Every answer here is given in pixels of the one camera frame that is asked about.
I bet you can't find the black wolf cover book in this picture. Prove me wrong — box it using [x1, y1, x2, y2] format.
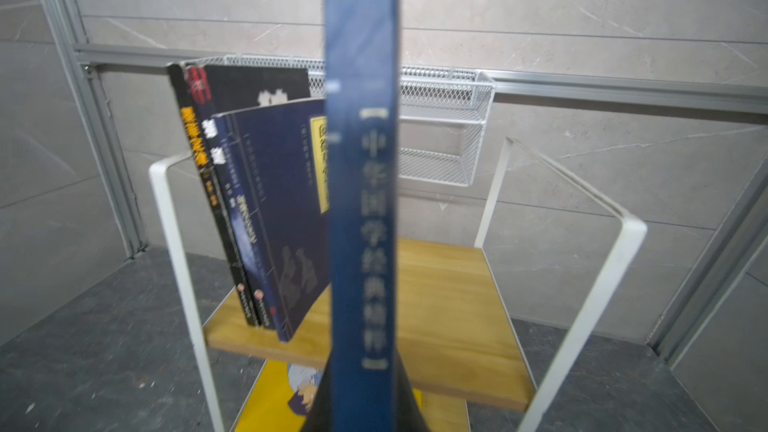
[168, 63, 310, 338]

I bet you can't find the yellow cartoon book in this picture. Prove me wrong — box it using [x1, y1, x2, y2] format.
[234, 360, 427, 431]

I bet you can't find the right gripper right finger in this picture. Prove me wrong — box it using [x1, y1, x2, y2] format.
[394, 353, 430, 432]

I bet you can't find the white wooden two-tier shelf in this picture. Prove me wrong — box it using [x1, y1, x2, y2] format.
[149, 138, 647, 431]

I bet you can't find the blue book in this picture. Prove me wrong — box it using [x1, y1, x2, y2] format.
[218, 99, 331, 342]

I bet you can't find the blue book Lunyu label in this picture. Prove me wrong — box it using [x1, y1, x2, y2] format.
[324, 0, 400, 431]

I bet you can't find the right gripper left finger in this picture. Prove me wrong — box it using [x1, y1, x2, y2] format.
[300, 355, 333, 432]

